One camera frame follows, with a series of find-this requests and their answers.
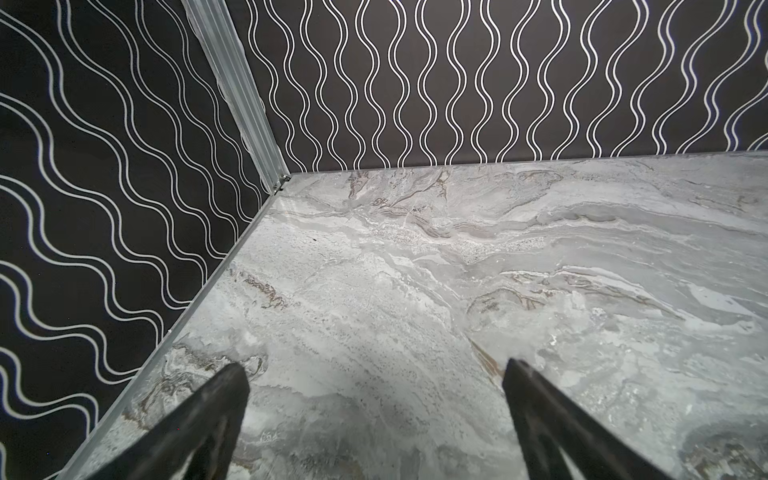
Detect aluminium corner frame post left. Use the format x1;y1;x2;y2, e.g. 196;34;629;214
183;0;291;195

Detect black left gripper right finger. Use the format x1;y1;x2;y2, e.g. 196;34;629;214
502;358;670;479

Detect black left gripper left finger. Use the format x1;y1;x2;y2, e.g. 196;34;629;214
90;363;250;479

